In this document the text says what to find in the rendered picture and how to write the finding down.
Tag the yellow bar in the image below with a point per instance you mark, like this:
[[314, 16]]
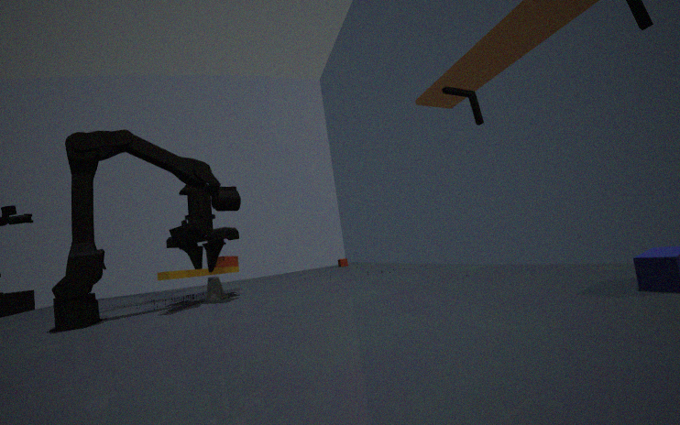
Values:
[[224, 264]]

